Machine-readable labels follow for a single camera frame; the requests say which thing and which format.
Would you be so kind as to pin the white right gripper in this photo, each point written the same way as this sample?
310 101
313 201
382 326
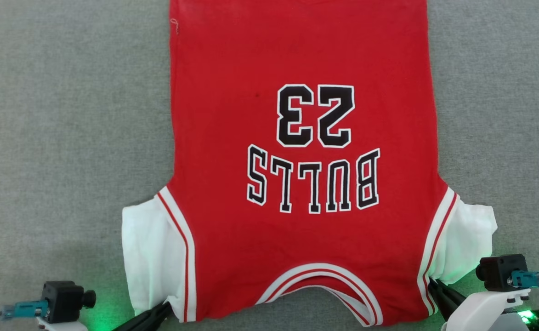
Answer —
485 310

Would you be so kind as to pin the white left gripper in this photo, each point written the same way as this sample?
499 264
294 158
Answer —
62 325

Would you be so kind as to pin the red Bulls 23 jersey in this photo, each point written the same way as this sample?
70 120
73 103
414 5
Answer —
297 230

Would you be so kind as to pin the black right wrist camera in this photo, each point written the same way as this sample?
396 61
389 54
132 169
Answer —
499 272

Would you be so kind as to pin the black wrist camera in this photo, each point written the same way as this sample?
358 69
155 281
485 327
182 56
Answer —
499 272
62 299

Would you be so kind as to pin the teal right camera connector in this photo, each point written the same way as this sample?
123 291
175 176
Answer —
529 279

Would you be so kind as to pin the teal camera connector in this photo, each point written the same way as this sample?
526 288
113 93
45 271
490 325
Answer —
529 279
25 309

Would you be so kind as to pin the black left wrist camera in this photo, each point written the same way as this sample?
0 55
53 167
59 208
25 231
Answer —
62 299

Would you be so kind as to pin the teal left camera connector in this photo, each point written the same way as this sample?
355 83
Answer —
25 309

